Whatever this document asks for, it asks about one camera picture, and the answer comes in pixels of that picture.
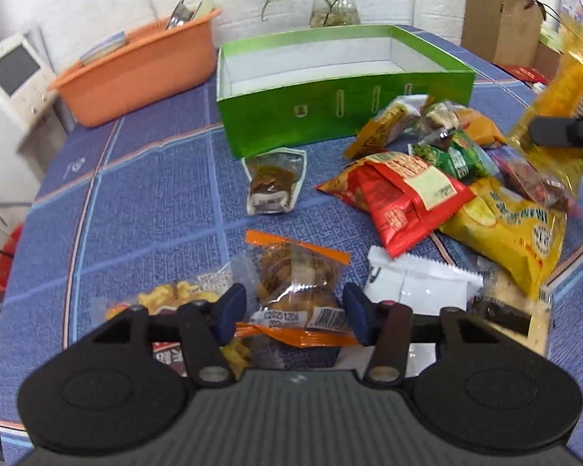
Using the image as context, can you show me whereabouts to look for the beige black snack packet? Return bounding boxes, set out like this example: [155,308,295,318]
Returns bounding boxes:
[470,272,555,356]

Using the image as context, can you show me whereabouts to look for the clear packet of yellow puffs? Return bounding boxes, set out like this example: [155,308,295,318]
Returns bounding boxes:
[91,272,253,379]

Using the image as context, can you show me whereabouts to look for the red plastic bucket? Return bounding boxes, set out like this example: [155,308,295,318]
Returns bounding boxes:
[0,223,26,293]

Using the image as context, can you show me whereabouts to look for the dark red clear packet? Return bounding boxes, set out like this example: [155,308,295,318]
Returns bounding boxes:
[493,153,581,217]

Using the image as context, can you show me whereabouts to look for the red patterned cloth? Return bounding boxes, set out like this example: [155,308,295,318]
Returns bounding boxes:
[505,64,549,84]

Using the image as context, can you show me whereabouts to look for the blue checked tablecloth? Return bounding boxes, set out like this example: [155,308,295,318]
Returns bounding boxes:
[0,24,583,466]

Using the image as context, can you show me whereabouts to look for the clear pastry packet orange ends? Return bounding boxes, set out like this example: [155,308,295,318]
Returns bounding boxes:
[237,230,358,369]

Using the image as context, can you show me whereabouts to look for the clear packet dark contents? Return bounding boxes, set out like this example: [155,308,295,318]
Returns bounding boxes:
[415,101,470,152]

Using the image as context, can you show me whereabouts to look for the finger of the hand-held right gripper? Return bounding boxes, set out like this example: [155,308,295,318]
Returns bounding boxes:
[529,114,583,158]

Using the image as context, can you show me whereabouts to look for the brown yellow snack packet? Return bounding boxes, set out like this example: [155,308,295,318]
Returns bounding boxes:
[343,94,429,160]

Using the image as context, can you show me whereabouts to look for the green cardboard box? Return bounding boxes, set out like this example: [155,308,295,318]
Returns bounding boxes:
[216,24,477,158]

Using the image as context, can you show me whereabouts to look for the white appliance with screen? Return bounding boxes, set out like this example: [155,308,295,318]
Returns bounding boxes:
[0,33,60,133]

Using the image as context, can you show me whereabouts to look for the orange snack packet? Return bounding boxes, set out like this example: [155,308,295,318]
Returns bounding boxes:
[454,107,507,149]

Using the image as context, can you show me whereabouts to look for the golden yellow snack packet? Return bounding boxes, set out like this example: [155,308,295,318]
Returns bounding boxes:
[508,14,583,197]

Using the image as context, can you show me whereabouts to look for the small cardboard box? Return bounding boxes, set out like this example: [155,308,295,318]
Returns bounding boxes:
[533,41,564,80]

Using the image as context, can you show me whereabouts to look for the yellow chips packet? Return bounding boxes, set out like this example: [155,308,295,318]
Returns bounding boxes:
[438,177,570,302]

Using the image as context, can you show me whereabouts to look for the red snack packet white label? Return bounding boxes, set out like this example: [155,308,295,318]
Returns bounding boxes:
[315,150,476,259]

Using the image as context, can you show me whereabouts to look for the orange plastic basin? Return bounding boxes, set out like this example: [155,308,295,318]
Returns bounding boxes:
[47,7,223,128]

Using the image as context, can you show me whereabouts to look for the green snack packet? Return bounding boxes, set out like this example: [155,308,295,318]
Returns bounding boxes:
[408,129,500,181]

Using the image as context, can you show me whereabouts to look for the brown paper bag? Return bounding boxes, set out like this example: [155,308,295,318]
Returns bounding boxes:
[461,0,545,66]

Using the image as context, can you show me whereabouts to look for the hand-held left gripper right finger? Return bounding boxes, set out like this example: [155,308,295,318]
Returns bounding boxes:
[342,282,504,384]

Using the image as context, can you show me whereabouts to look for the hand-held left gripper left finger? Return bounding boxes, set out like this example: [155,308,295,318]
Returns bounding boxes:
[85,282,248,386]

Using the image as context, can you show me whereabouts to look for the brown sauce packet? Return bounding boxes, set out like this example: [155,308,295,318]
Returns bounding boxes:
[242,148,308,215]

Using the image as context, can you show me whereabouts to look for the metal utensils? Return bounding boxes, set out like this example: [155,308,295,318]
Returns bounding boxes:
[165,0,200,29]

